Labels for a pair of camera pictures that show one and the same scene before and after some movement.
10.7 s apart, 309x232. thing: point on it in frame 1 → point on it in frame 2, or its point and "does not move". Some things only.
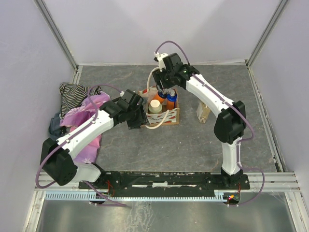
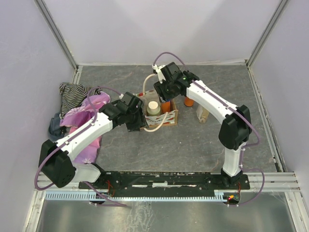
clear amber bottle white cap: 203,112 does not move
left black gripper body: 137,116 does not move
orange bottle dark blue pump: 161,96 → 188,102
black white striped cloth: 73,96 does not move
